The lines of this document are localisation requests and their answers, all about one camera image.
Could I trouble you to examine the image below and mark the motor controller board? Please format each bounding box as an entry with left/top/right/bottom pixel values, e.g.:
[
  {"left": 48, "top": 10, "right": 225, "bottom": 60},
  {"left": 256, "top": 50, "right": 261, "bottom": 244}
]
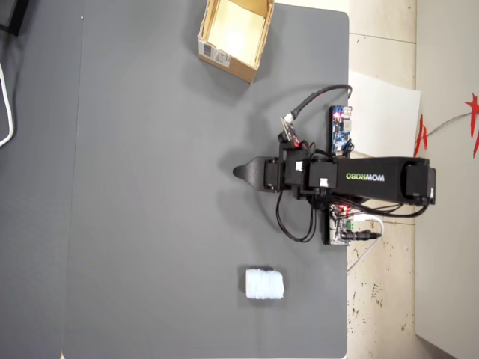
[{"left": 323, "top": 203, "right": 356, "bottom": 247}]

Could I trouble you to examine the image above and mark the white paper sheet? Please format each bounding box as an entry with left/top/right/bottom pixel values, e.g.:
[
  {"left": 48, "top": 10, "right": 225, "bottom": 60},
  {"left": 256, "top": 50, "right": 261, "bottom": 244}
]
[{"left": 347, "top": 70, "right": 422, "bottom": 160}]

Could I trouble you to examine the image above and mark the white curved tube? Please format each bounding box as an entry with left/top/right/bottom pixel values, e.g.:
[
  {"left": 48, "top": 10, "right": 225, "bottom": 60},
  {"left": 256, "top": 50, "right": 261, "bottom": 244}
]
[{"left": 0, "top": 62, "right": 17, "bottom": 147}]

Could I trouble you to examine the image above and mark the black angular object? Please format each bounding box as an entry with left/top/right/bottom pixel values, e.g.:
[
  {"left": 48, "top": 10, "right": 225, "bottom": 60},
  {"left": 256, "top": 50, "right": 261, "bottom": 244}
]
[{"left": 0, "top": 0, "right": 31, "bottom": 37}]

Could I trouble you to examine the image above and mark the white light-blue block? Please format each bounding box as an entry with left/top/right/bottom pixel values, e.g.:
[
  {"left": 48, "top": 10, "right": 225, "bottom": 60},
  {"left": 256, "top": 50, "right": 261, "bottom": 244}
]
[{"left": 245, "top": 266, "right": 285, "bottom": 301}]

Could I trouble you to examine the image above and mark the black power plug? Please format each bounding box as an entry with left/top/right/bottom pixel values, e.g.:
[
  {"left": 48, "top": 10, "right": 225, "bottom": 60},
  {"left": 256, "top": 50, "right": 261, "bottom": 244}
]
[{"left": 342, "top": 230, "right": 383, "bottom": 242}]

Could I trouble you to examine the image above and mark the white cable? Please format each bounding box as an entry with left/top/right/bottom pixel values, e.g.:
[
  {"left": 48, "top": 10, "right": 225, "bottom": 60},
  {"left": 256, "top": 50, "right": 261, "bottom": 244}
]
[{"left": 346, "top": 214, "right": 386, "bottom": 274}]

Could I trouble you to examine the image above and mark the blue circuit board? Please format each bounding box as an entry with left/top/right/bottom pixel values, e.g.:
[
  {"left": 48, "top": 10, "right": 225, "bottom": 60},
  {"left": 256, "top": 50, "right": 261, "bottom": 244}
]
[{"left": 328, "top": 105, "right": 355, "bottom": 156}]

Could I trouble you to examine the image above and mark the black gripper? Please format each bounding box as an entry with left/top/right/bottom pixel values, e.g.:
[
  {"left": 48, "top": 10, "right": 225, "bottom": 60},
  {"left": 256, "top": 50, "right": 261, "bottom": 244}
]
[{"left": 232, "top": 149, "right": 287, "bottom": 194}]

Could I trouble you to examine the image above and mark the open cardboard box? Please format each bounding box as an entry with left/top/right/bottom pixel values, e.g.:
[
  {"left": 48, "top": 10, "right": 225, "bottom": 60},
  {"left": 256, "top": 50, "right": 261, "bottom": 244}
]
[{"left": 197, "top": 0, "right": 276, "bottom": 85}]

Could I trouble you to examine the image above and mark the red wall sticker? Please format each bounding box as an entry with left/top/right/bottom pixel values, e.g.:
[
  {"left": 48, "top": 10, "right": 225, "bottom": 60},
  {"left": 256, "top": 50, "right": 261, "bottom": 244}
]
[
  {"left": 463, "top": 92, "right": 479, "bottom": 160},
  {"left": 412, "top": 114, "right": 430, "bottom": 159}
]

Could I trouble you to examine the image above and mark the black looped servo cable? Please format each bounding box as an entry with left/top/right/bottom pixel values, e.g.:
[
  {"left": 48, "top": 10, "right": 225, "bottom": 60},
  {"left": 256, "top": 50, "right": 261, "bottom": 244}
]
[{"left": 275, "top": 194, "right": 323, "bottom": 244}]

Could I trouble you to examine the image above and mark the black camera cable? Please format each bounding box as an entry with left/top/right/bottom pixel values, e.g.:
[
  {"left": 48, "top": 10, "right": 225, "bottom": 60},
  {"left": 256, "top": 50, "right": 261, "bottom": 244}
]
[{"left": 287, "top": 84, "right": 355, "bottom": 123}]

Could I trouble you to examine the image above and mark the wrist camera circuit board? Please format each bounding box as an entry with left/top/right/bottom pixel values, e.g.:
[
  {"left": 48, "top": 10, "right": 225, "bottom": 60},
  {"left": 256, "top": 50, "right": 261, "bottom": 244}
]
[{"left": 277, "top": 114, "right": 302, "bottom": 148}]

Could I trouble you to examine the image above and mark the grey textured table mat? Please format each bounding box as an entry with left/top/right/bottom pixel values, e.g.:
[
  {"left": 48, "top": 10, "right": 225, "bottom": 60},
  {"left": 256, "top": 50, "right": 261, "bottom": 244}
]
[{"left": 61, "top": 0, "right": 351, "bottom": 359}]

